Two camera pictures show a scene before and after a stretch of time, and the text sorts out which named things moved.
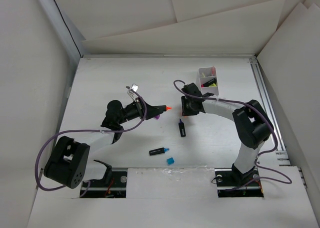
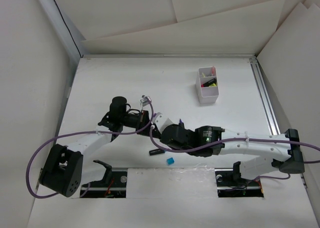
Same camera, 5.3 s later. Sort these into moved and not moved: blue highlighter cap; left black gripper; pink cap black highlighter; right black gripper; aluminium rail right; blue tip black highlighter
Moved: left black gripper; right black gripper
Not moved: blue highlighter cap; aluminium rail right; pink cap black highlighter; blue tip black highlighter
